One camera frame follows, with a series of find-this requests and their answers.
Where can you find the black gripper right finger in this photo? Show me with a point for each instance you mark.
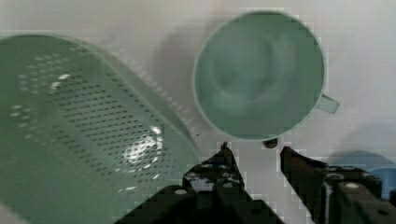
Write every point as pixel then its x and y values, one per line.
pixel 336 194

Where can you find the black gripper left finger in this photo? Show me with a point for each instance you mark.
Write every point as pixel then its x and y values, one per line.
pixel 219 168

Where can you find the blue bowl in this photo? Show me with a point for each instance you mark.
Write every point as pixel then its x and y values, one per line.
pixel 375 164

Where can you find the green perforated colander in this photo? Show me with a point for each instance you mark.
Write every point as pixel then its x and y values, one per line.
pixel 83 139

